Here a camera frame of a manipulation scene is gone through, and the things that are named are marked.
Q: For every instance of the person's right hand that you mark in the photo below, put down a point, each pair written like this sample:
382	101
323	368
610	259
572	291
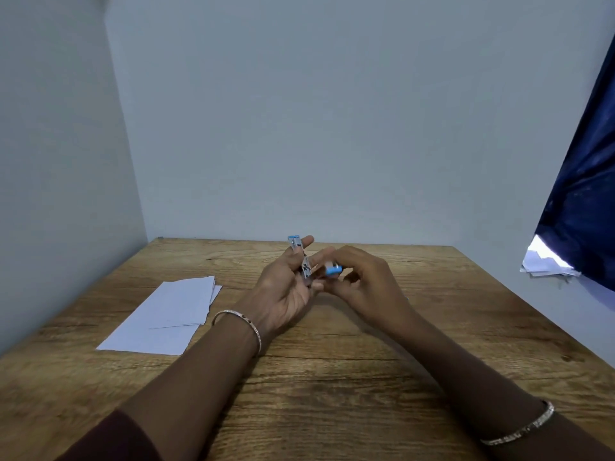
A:
375	292

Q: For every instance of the person's left hand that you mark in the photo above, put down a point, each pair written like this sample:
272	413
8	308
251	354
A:
278	302

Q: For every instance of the blue silver stapler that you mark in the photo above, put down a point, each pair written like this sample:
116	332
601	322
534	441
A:
333	270

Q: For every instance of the person's right forearm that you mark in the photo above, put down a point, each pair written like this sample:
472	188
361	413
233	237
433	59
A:
471	379

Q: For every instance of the person's left forearm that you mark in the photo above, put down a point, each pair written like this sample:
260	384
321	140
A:
192	393

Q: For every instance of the pile of white paper scraps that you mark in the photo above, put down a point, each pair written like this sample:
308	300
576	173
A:
538	266

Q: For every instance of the maroon left sleeve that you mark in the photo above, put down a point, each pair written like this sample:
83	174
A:
110	441

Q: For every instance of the dark blue curtain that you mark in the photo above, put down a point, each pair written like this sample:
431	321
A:
591	211

